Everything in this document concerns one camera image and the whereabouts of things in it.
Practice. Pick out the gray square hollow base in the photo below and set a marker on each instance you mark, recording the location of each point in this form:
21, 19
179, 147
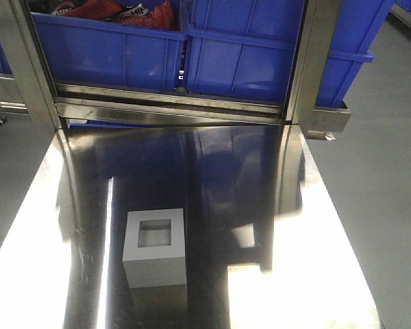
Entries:
154, 252

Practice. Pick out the blue bin center shelf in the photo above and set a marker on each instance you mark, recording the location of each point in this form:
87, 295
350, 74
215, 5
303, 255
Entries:
242, 49

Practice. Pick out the blue bin shelf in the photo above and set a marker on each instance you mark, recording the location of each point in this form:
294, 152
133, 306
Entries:
242, 49
356, 28

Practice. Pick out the blue bin with red items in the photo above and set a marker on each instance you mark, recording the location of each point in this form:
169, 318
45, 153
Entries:
100, 52

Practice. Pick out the blue bin right shelf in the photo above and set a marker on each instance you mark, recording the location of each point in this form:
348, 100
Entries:
356, 28

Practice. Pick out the red packaged items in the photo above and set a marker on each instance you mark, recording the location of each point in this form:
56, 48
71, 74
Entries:
160, 17

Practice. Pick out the stainless steel shelf rack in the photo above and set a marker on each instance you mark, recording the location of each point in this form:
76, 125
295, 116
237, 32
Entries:
30, 88

